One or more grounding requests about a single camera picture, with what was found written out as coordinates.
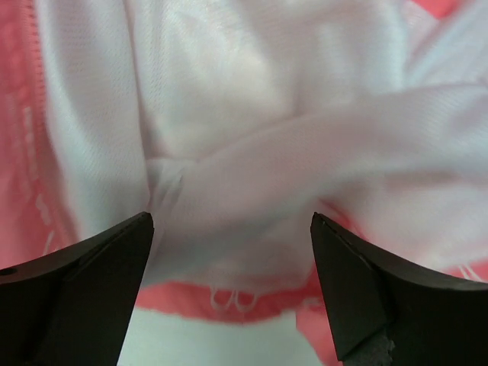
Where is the pink hooded children's jacket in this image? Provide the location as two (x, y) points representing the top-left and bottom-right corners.
(1, 1), (487, 365)

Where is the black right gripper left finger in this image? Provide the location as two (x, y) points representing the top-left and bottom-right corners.
(1, 212), (154, 366)

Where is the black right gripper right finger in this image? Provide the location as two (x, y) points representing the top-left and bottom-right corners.
(310, 213), (487, 366)

